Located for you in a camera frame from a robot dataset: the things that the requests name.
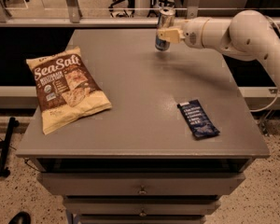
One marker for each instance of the black office chair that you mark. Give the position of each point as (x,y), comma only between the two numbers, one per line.
(122,8)

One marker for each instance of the middle grey drawer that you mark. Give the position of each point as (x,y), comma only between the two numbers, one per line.
(140,206)

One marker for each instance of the top grey drawer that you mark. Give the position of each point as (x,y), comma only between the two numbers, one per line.
(138,184)

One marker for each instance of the silver blue redbull can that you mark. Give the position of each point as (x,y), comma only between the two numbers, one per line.
(165,20)

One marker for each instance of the black shoe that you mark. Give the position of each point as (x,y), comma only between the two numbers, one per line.
(21,218)

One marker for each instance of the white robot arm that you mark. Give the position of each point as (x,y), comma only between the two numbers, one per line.
(247,36)

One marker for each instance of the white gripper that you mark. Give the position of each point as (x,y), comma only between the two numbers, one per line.
(192,33)

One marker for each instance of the brown sea salt chip bag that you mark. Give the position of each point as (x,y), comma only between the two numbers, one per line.
(65,89)

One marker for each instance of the black stand leg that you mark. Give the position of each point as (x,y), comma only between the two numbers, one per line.
(4,146)

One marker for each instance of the metal window railing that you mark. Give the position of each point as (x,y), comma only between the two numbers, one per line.
(29,13)

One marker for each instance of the dark blue snack bar wrapper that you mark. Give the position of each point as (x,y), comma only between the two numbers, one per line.
(200,125)

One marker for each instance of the grey drawer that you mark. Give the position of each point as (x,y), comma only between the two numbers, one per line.
(138,184)
(140,206)

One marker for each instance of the grey drawer cabinet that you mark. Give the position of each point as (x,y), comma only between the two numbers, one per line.
(144,131)

